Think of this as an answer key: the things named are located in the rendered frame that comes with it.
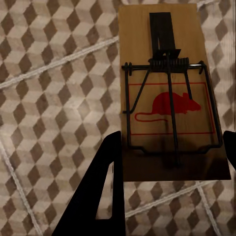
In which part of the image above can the mousetrap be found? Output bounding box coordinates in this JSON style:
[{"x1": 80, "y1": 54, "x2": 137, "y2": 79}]
[{"x1": 118, "y1": 3, "x2": 232, "y2": 182}]

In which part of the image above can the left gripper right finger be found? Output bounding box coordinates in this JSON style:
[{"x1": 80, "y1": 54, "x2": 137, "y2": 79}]
[{"x1": 223, "y1": 131, "x2": 236, "y2": 169}]

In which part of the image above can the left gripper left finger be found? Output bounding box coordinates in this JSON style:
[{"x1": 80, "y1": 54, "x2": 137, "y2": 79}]
[{"x1": 51, "y1": 131, "x2": 126, "y2": 236}]

